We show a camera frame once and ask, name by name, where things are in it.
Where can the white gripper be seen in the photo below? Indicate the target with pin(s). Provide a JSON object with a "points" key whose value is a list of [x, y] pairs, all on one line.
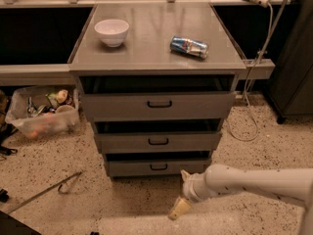
{"points": [[190, 188]]}

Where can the grey bottom drawer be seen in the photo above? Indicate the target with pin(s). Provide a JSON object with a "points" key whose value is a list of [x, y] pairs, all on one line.
{"points": [[147, 168]]}

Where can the grey drawer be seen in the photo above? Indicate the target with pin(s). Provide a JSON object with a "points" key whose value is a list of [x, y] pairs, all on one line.
{"points": [[147, 106], [157, 142], [147, 168]]}

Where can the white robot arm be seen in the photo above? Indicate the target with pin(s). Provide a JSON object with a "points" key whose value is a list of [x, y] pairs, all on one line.
{"points": [[289, 185]]}

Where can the grey middle drawer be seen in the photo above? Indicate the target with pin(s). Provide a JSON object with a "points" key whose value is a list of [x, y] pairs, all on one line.
{"points": [[157, 142]]}

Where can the grey top drawer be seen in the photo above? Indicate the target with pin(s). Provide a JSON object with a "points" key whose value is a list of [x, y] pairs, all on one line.
{"points": [[147, 106]]}

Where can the grey drawer cabinet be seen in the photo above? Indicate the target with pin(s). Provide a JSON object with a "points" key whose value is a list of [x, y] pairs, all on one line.
{"points": [[144, 63]]}

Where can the metal rod with hook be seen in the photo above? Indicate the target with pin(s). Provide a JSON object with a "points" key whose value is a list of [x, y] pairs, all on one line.
{"points": [[43, 192]]}

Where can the crushed blue drink can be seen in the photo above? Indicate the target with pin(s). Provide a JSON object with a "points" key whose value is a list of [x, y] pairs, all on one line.
{"points": [[189, 47]]}

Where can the dark grey rolling cabinet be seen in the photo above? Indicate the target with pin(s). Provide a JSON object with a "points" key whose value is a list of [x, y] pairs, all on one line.
{"points": [[290, 88]]}

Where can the clear plastic storage bin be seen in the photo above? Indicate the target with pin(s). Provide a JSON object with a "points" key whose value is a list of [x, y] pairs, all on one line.
{"points": [[38, 111]]}

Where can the white ceramic bowl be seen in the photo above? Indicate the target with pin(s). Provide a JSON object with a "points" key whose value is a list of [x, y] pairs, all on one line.
{"points": [[112, 32]]}

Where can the black object bottom left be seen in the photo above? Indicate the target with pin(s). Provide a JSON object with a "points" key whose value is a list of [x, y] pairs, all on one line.
{"points": [[11, 226]]}

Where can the grey side shelf rail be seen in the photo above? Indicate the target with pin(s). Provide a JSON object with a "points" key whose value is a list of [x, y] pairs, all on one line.
{"points": [[263, 70]]}

